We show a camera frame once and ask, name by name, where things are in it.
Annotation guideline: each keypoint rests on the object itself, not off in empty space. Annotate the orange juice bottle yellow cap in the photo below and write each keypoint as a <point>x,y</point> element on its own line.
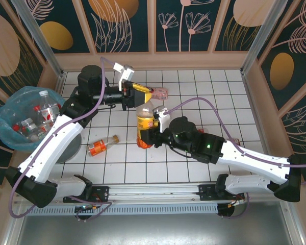
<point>142,122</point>

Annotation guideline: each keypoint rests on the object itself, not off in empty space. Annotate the grey metal sheet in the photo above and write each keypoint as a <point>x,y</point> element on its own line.
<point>153,229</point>

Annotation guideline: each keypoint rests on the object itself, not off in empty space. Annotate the blue plastic bin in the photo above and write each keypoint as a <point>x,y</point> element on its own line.
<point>5,112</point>

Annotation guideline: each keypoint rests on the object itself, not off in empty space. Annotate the aluminium frame post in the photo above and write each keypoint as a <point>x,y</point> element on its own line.
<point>260,35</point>
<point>38,35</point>

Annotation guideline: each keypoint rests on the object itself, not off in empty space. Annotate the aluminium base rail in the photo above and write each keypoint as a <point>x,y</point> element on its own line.
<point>153,191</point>

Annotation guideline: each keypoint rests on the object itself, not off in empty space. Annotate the orange label bottle tan cap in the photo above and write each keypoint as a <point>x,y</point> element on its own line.
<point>98,147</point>

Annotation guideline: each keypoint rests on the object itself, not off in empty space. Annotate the grey mesh waste bin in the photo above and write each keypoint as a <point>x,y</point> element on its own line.
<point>71,148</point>

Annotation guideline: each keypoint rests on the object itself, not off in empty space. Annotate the red cap plastic bottle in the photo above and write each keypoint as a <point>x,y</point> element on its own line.
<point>201,130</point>

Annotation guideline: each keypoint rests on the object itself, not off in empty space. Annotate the pink drink bottle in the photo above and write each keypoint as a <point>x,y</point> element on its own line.
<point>160,93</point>

